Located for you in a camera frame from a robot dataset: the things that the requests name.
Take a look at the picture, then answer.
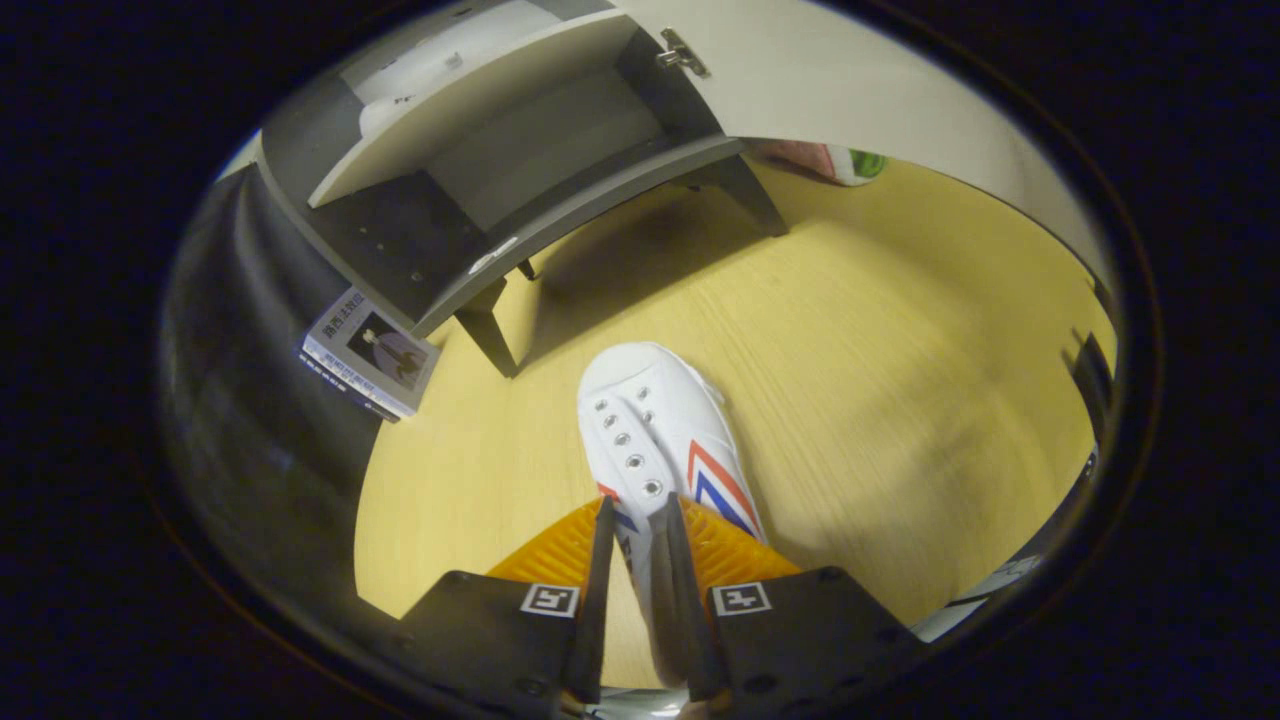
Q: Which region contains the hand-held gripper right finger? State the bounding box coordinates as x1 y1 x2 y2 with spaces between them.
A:
666 495 926 719

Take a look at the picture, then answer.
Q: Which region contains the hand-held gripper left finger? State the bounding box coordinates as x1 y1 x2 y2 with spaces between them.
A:
398 497 616 717

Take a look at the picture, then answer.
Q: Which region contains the white shoe with striped side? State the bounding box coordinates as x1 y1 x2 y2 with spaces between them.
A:
577 342 771 691

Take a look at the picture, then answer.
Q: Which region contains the dark grey shoe cabinet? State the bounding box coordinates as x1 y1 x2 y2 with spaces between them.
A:
255 0 791 379

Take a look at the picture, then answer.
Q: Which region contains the metal door hinge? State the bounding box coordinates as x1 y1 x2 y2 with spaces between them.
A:
655 28 713 79

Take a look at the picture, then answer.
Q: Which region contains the book with figure cover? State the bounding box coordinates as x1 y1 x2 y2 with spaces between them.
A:
305 288 442 416

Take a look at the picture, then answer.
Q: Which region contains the dark blue book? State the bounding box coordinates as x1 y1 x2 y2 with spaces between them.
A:
299 345 403 424

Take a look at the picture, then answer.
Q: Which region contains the black backdrop cloth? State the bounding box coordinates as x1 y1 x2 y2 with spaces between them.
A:
158 165 421 641

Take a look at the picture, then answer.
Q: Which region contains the pink and green bag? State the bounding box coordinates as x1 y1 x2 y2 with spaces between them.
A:
758 140 888 188

